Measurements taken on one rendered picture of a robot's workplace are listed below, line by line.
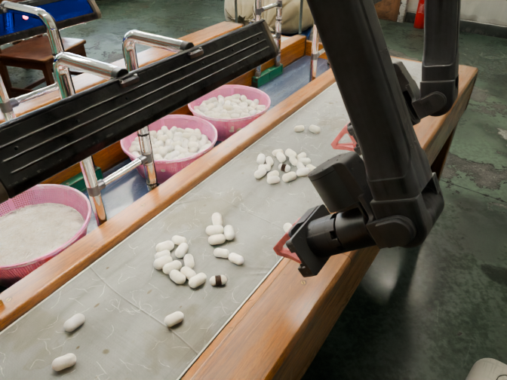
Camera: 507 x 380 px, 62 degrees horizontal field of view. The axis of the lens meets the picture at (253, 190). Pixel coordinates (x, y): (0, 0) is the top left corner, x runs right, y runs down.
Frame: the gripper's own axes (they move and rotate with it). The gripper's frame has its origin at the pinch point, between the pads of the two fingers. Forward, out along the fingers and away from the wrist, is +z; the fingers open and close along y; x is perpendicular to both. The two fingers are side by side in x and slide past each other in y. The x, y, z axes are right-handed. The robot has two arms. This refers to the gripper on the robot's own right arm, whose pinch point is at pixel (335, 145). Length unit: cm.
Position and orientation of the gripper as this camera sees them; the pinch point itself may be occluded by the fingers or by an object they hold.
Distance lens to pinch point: 98.2
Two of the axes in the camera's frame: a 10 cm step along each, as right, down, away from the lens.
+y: -5.6, 4.8, -6.7
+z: -6.3, 2.7, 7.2
